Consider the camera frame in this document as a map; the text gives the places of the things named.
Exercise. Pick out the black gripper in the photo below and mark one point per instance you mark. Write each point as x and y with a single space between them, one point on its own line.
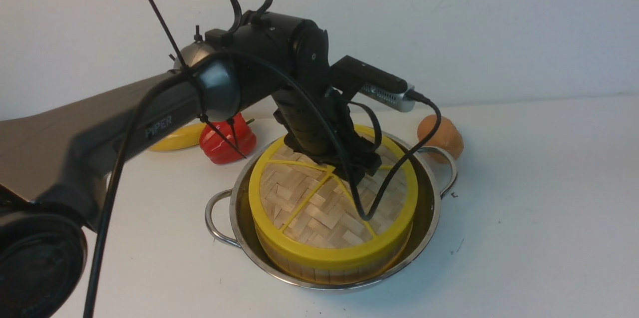
307 136

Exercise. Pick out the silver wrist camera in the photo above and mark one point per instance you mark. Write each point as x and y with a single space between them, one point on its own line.
352 76

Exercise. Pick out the yellow toy banana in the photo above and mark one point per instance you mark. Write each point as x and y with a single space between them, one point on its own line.
184 138

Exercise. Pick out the red toy bell pepper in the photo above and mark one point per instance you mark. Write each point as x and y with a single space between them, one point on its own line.
239 134

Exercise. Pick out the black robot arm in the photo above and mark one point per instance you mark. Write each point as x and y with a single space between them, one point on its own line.
54 165

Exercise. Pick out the stainless steel pot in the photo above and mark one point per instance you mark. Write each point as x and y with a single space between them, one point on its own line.
228 218

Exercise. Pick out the yellow bamboo steamer basket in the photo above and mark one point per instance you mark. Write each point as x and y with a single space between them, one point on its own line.
335 266

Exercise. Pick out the yellow woven steamer lid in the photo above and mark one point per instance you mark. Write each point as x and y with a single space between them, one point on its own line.
310 204

